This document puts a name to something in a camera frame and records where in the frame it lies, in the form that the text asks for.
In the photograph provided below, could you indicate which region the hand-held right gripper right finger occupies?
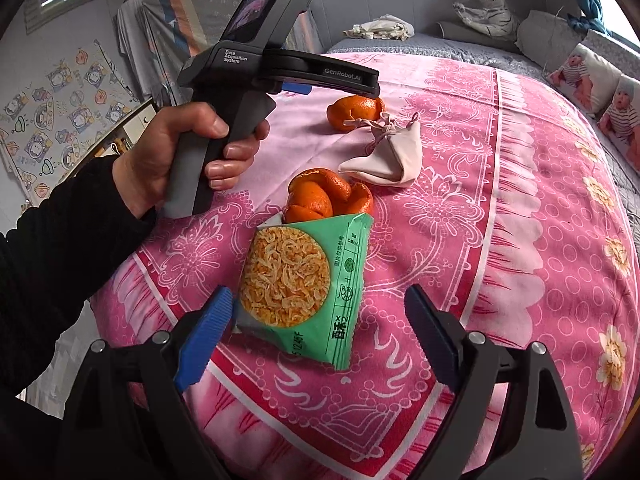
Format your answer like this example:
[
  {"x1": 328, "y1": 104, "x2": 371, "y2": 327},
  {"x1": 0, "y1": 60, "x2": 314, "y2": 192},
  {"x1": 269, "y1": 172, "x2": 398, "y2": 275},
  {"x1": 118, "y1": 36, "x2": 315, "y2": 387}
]
[{"x1": 404, "y1": 284, "x2": 586, "y2": 480}]

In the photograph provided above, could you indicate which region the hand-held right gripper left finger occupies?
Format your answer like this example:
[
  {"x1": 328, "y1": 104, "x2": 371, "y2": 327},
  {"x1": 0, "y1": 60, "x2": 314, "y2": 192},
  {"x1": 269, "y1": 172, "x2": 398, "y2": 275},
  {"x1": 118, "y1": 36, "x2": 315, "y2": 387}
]
[{"x1": 55, "y1": 285, "x2": 236, "y2": 480}]

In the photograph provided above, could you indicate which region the orange peel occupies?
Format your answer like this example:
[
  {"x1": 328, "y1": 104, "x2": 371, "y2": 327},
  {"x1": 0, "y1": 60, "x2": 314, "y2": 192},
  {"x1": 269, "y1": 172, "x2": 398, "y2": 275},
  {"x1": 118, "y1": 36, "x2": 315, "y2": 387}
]
[
  {"x1": 327, "y1": 94, "x2": 387, "y2": 134},
  {"x1": 286, "y1": 167, "x2": 375, "y2": 225}
]

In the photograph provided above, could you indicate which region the green snack packet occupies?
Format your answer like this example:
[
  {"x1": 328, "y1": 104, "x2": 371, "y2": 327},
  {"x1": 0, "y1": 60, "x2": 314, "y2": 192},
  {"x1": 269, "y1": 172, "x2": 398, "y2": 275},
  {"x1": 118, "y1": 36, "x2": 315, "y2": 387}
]
[{"x1": 234, "y1": 211, "x2": 375, "y2": 372}]

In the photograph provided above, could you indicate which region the person's left forearm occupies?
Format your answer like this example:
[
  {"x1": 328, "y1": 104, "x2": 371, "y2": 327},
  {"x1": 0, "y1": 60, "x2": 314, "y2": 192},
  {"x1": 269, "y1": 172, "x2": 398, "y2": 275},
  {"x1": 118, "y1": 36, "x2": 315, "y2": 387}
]
[{"x1": 0, "y1": 155, "x2": 158, "y2": 403}]

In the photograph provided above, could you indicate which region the person's left hand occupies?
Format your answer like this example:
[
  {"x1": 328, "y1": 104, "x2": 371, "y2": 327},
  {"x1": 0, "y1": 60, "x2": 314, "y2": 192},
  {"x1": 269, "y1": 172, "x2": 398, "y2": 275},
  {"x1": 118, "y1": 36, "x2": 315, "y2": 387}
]
[{"x1": 112, "y1": 101, "x2": 271, "y2": 222}]

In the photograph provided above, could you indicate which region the striped sheet covered mattress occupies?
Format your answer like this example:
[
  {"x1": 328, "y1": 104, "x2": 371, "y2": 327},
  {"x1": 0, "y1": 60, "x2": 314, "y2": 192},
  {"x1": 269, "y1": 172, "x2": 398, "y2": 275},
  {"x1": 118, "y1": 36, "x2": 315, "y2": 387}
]
[{"x1": 142, "y1": 0, "x2": 327, "y2": 107}]

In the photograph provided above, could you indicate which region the cream cloth pile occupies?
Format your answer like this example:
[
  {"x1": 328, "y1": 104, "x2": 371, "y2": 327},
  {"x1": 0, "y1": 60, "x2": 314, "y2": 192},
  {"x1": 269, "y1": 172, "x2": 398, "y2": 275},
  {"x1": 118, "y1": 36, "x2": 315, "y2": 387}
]
[{"x1": 356, "y1": 14, "x2": 416, "y2": 41}]

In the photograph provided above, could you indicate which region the pink floral blanket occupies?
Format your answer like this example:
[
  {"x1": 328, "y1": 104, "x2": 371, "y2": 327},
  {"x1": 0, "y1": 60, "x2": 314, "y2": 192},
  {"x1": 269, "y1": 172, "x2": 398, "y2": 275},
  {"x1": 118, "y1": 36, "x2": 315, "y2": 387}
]
[{"x1": 90, "y1": 50, "x2": 638, "y2": 480}]

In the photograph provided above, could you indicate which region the white hanging cloth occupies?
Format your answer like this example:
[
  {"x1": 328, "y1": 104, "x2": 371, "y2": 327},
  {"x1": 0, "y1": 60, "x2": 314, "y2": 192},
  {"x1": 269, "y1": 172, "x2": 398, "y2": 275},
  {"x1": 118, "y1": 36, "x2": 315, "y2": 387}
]
[{"x1": 116, "y1": 0, "x2": 157, "y2": 107}]

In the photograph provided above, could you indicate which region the grey bolster pillow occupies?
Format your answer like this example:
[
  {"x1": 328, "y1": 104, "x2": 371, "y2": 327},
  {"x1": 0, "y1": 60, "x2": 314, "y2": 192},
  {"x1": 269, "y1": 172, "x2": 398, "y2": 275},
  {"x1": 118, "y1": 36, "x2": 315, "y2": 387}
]
[{"x1": 434, "y1": 20, "x2": 521, "y2": 54}]

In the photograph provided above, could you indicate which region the tiger plush toy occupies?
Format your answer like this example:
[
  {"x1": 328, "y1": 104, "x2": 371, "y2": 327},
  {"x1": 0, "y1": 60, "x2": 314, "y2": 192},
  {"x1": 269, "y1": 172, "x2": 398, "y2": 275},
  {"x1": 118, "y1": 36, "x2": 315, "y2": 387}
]
[{"x1": 452, "y1": 0, "x2": 521, "y2": 39}]

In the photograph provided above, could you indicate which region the grey floral back cushion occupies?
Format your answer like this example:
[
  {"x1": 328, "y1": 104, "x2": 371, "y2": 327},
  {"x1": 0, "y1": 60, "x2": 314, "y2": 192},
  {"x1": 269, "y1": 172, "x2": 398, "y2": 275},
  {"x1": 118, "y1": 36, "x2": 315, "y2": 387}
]
[{"x1": 515, "y1": 9, "x2": 640, "y2": 87}]

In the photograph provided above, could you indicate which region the baby print pillow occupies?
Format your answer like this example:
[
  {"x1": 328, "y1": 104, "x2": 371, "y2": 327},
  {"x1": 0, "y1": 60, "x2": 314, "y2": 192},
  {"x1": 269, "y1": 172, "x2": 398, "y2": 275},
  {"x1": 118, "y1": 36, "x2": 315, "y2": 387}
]
[
  {"x1": 597, "y1": 74, "x2": 640, "y2": 176},
  {"x1": 545, "y1": 42, "x2": 624, "y2": 117}
]

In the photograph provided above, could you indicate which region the window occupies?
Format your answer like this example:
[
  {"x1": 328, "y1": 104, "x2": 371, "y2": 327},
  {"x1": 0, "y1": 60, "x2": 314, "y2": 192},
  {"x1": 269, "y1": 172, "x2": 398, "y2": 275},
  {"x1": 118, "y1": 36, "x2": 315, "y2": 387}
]
[{"x1": 595, "y1": 0, "x2": 640, "y2": 47}]

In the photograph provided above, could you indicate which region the beige drawstring pouch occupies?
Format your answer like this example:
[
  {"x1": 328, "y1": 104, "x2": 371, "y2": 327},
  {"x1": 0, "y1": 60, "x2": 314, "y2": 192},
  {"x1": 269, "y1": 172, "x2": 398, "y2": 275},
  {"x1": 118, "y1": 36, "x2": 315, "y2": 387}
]
[{"x1": 338, "y1": 112, "x2": 424, "y2": 189}]

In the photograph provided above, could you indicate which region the cartoon print wall mat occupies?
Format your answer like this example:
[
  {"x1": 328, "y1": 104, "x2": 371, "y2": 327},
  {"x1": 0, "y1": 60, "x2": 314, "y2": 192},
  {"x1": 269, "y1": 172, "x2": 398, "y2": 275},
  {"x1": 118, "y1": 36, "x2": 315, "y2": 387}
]
[{"x1": 0, "y1": 40, "x2": 147, "y2": 207}]

